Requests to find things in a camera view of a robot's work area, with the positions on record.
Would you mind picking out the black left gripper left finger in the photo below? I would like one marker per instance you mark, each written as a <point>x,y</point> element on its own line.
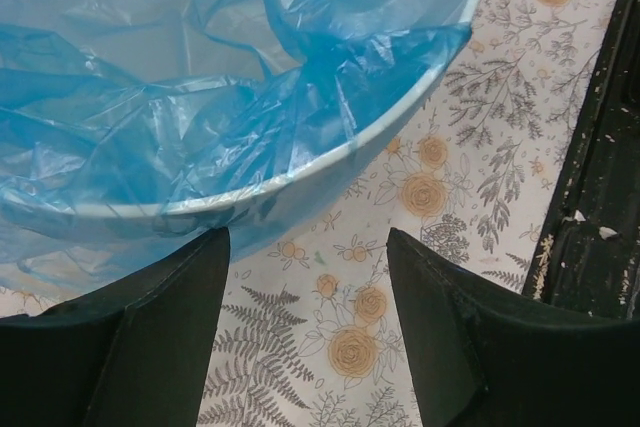
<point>133,353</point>

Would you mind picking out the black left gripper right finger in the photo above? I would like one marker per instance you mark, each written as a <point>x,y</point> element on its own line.
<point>482,355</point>

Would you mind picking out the blue plastic trash bag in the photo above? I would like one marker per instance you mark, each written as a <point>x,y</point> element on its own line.
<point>133,102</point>

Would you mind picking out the white cylindrical trash bin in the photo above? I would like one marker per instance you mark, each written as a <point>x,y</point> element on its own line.
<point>315,185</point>

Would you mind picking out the black scratched base plate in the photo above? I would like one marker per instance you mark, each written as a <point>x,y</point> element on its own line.
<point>588,257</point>

